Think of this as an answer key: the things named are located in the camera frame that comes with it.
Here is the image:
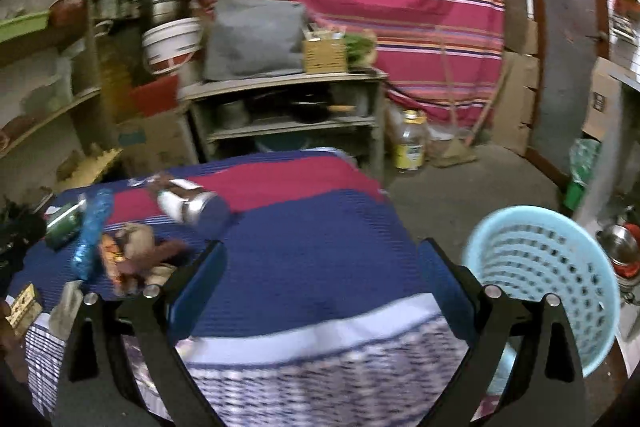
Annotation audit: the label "orange snack packet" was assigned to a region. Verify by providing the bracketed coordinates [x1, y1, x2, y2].
[98, 232, 138, 295]

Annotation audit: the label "broom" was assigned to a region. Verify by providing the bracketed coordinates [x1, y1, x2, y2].
[435, 27, 478, 168]

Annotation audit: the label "green leafy vegetables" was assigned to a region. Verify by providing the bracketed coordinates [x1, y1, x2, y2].
[345, 32, 378, 68]

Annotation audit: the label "blue plastic bottle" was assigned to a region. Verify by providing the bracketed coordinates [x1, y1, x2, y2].
[71, 188, 115, 280]

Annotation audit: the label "yellow oil bottle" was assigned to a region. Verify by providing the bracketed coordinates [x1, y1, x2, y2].
[391, 109, 431, 172]

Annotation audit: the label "cardboard sheets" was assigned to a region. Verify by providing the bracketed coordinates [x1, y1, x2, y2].
[492, 0, 541, 158]

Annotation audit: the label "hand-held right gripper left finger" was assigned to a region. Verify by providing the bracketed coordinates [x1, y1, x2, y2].
[52, 239, 228, 427]

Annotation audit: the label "grey cushion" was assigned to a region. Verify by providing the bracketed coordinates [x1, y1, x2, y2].
[204, 0, 308, 82]

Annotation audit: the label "light blue plastic basket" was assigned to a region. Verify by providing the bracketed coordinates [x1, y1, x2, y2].
[461, 205, 621, 395]

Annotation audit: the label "brown cardboard box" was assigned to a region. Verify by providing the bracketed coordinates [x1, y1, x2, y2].
[117, 112, 193, 178]

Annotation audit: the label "wooden shelf unit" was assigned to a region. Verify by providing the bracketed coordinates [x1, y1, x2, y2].
[0, 0, 108, 208]

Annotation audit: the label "steel pot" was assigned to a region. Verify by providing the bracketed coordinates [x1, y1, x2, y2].
[140, 0, 187, 25]

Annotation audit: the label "wooden framed door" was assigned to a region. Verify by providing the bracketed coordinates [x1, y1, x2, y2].
[525, 0, 613, 188]

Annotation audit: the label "green plastic tray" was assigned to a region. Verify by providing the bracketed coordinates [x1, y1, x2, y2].
[0, 11, 51, 42]

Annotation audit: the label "cardboard egg tray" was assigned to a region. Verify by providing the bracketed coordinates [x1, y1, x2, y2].
[65, 149, 123, 180]

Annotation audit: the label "dark blue plastic crate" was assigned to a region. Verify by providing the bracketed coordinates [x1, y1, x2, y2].
[0, 199, 48, 268]

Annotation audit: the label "clear jar with metal lid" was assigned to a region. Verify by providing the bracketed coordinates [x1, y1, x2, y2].
[156, 187, 232, 238]

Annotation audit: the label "low wooden cabinet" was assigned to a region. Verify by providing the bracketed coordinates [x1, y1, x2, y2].
[180, 69, 390, 180]

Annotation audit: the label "yellow patterned box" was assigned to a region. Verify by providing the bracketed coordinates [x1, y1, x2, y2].
[5, 284, 43, 338]

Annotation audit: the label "red blue checked tablecloth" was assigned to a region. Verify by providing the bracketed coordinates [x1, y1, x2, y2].
[20, 147, 481, 427]

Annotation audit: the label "white plastic bucket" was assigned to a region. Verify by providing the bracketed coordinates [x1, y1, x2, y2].
[141, 17, 203, 75]

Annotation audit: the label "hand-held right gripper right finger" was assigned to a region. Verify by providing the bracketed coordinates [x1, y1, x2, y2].
[417, 237, 588, 427]

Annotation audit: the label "dark green jar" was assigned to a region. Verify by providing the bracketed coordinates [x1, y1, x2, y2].
[45, 199, 88, 250]

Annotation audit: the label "green plastic bag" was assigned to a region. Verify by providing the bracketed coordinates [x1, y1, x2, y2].
[565, 138, 601, 212]

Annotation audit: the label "stack of steel bowls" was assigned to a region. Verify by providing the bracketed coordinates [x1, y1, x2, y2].
[597, 222, 640, 303]

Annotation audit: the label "brown paper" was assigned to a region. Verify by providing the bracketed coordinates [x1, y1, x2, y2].
[116, 223, 188, 280]

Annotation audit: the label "wooden utensil holder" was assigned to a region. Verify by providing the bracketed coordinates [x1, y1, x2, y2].
[302, 32, 348, 74]

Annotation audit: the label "black pan with wooden handle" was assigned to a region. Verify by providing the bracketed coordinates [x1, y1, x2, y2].
[290, 96, 357, 122]

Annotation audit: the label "red plastic basin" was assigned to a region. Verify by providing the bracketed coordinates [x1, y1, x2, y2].
[129, 74, 181, 116]

